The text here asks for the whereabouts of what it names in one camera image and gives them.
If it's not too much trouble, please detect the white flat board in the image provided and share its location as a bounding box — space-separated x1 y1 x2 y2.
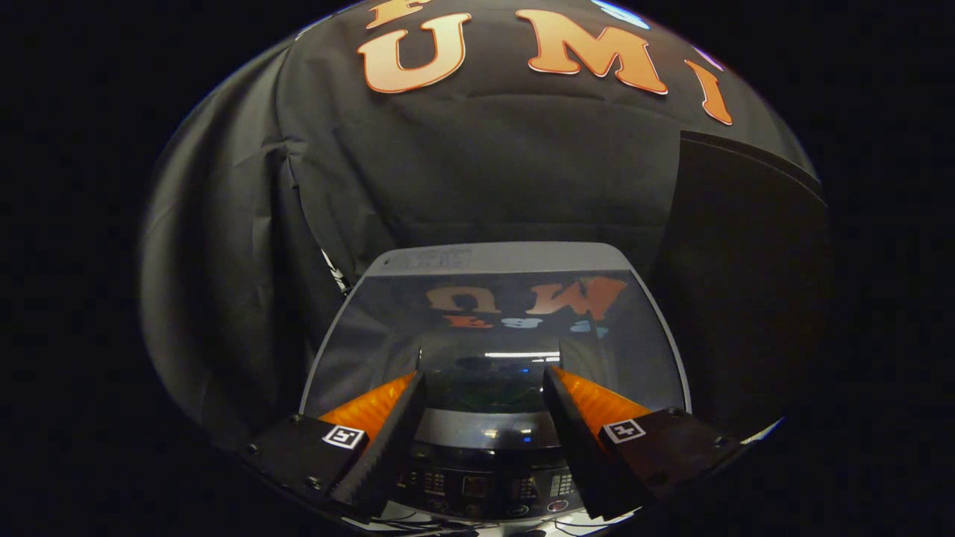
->
739 416 786 446

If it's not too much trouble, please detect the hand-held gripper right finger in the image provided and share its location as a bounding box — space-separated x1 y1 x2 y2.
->
542 364 748 522

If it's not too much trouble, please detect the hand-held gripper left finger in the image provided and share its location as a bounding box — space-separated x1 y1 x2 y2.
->
241 371 428 524

